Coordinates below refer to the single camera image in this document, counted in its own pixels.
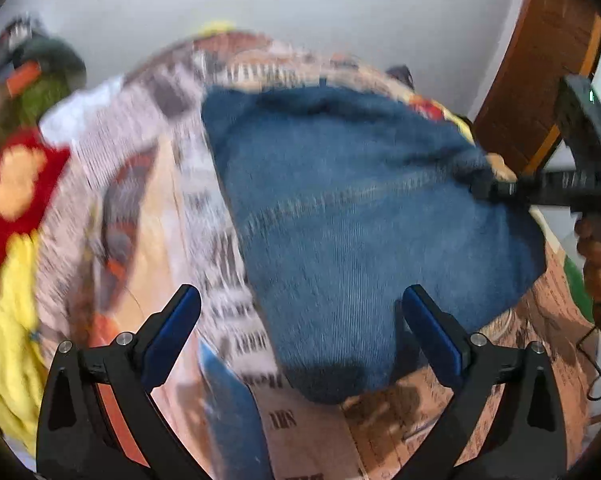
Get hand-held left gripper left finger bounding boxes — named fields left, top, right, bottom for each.
left=35, top=284, right=211, bottom=480

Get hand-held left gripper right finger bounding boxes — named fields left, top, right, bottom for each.
left=395, top=284, right=568, bottom=480

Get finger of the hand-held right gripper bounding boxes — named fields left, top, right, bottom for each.
left=471, top=170, right=533, bottom=207

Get blue denim jeans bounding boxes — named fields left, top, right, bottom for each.
left=200, top=85, right=548, bottom=406

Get person's right hand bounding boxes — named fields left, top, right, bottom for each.
left=574, top=214, right=601, bottom=337

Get wooden door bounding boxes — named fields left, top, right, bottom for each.
left=473, top=0, right=601, bottom=177

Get green plush cushion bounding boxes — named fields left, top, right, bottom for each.
left=564, top=255, right=595, bottom=308

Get grey backpack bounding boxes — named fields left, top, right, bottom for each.
left=386, top=64, right=415, bottom=88

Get printed blanket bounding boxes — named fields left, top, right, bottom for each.
left=33, top=32, right=601, bottom=480

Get red and yellow plush toy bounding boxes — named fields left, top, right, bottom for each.
left=0, top=127, right=72, bottom=456

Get white pillow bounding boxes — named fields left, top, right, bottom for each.
left=39, top=77, right=127, bottom=147

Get green bag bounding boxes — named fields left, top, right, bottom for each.
left=20, top=35, right=88, bottom=128

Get orange box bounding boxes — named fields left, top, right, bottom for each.
left=4, top=61, right=42, bottom=97

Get black cable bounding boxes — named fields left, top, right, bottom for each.
left=575, top=325, right=601, bottom=402

